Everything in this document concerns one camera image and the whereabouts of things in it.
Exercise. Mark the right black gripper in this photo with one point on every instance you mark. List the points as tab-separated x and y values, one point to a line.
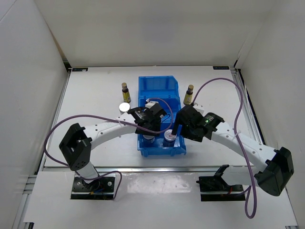
191	137

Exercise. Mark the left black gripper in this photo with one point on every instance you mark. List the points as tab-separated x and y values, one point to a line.
156	126

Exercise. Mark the short spice jar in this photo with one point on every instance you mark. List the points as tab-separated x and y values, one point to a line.
148	139
169	139

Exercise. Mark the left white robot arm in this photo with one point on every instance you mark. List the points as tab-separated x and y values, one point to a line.
78	142

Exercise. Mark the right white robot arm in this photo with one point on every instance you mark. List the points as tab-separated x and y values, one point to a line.
272	168

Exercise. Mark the blue near storage bin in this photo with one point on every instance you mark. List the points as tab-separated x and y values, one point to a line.
161	146

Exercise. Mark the left tall silver-capped shaker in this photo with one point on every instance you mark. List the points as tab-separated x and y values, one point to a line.
124	107

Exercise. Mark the left small brown sauce bottle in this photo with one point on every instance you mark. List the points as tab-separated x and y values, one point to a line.
125	93

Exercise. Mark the small brown sauce bottle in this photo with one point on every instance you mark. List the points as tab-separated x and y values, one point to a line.
188	95
125	93

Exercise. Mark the right small brown sauce bottle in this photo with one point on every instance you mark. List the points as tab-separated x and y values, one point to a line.
188	95

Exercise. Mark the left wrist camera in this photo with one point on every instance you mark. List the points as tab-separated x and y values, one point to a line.
149	103

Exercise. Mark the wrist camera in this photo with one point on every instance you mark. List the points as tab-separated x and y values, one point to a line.
198	108
149	103

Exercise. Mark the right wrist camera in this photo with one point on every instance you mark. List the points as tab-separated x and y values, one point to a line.
198	108

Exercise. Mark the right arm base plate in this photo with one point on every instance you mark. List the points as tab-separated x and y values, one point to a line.
214	190

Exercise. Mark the right aluminium frame rail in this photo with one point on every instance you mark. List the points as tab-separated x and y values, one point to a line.
252	114

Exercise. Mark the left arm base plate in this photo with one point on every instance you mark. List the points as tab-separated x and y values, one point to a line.
100	189

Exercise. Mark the front aluminium frame rail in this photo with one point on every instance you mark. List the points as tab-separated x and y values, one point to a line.
157	169

